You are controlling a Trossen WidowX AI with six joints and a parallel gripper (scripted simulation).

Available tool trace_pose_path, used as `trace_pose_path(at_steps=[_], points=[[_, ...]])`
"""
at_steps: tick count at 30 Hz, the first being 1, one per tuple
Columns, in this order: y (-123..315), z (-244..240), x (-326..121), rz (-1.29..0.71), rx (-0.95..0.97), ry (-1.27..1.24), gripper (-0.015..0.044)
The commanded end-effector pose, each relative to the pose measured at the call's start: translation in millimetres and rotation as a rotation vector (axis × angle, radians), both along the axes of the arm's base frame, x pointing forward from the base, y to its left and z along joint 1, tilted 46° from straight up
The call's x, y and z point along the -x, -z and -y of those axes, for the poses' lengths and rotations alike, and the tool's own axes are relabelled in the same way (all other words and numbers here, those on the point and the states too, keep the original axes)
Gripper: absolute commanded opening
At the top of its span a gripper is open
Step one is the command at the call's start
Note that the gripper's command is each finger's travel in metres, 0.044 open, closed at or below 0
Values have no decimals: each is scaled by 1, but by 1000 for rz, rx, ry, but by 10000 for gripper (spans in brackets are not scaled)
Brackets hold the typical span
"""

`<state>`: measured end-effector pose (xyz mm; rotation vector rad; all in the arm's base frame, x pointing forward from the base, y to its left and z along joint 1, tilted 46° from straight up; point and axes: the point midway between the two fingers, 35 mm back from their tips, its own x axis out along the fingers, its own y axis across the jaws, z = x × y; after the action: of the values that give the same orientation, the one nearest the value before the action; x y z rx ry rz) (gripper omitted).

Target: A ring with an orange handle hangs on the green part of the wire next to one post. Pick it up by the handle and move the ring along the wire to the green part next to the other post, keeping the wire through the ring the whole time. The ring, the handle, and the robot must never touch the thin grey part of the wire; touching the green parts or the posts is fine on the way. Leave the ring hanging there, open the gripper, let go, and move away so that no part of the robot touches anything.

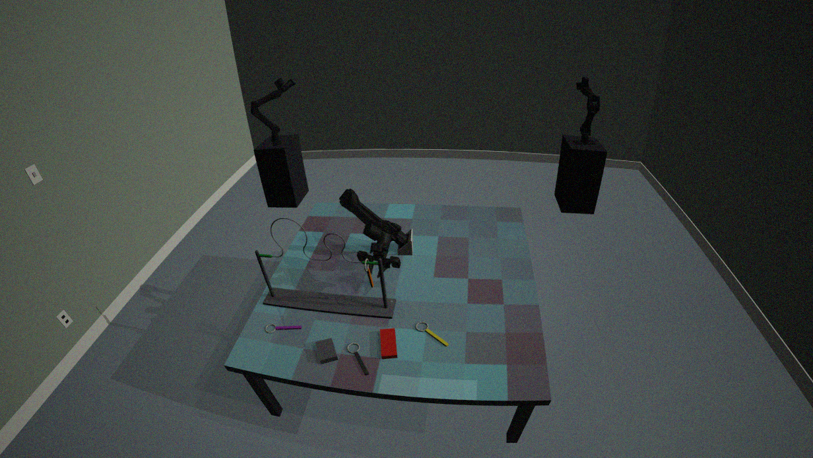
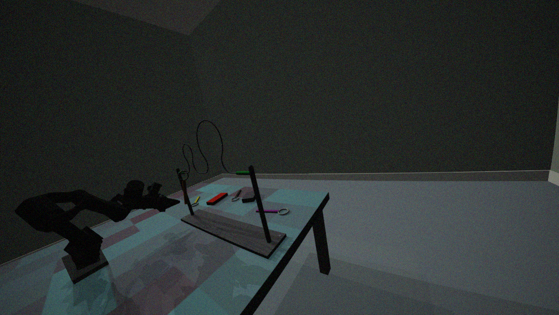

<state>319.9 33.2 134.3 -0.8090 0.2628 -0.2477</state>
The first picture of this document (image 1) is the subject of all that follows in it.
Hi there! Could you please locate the red rectangular block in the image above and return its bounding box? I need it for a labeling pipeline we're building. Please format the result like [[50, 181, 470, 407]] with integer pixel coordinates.
[[380, 329, 397, 359]]

